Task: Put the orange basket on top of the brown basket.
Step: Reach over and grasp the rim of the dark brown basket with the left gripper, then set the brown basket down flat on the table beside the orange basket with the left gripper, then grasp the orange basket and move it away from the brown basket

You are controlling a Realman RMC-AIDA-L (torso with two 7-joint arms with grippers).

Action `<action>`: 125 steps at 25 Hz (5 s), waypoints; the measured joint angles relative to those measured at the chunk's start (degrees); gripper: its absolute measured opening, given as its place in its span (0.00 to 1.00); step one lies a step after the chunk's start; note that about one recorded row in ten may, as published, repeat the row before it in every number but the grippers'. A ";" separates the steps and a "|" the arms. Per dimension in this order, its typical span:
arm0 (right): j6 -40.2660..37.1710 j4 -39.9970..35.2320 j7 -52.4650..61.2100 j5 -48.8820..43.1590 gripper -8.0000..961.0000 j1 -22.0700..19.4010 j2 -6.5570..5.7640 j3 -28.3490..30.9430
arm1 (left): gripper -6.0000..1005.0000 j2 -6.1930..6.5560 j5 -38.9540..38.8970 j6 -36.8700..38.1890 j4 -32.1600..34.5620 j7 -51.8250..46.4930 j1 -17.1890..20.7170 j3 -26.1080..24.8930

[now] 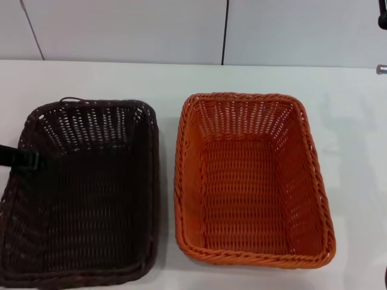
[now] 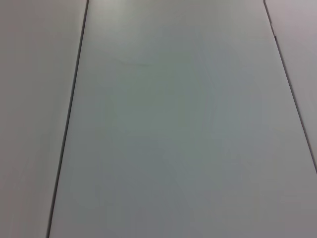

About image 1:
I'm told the orange woven basket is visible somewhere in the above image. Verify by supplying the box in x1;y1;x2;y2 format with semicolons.
174;92;337;270

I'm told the dark brown woven basket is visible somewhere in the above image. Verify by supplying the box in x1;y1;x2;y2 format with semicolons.
0;96;161;289

